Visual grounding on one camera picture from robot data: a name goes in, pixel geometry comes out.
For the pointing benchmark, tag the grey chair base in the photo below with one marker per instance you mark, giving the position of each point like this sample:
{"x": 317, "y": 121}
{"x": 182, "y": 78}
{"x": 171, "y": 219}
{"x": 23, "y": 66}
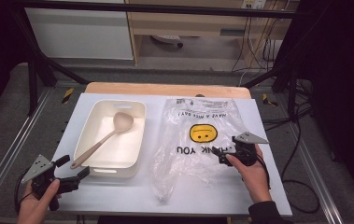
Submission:
{"x": 167, "y": 39}

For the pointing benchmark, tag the wooden desk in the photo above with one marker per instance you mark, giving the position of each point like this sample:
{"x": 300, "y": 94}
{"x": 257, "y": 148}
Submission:
{"x": 190, "y": 26}

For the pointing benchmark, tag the beige spoon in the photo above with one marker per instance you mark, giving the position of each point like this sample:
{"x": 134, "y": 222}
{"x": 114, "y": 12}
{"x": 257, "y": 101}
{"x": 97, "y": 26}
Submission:
{"x": 122, "y": 121}

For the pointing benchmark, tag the cream plastic bin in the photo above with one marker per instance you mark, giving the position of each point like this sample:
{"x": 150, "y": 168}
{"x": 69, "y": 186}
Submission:
{"x": 121, "y": 149}

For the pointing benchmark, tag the black metal crossbar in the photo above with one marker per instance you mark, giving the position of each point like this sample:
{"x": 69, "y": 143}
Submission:
{"x": 152, "y": 8}

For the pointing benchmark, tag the person's left hand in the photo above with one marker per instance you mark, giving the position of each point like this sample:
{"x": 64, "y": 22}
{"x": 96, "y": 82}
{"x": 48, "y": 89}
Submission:
{"x": 34, "y": 210}

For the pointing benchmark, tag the white power strip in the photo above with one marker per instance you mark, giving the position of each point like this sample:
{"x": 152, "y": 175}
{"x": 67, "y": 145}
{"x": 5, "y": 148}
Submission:
{"x": 254, "y": 3}

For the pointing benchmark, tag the person's right hand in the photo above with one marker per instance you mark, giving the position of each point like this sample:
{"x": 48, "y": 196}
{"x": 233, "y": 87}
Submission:
{"x": 257, "y": 180}

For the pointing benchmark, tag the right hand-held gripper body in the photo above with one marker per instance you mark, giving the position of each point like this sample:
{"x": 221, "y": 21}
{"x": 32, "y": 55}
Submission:
{"x": 246, "y": 151}

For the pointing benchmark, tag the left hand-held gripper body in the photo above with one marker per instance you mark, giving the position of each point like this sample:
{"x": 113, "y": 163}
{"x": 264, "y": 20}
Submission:
{"x": 42, "y": 174}

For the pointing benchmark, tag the white cabinet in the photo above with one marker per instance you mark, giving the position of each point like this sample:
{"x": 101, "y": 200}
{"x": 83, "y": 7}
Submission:
{"x": 81, "y": 31}

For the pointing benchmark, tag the clear plastic bag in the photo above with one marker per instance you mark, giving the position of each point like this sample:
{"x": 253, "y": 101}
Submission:
{"x": 190, "y": 118}

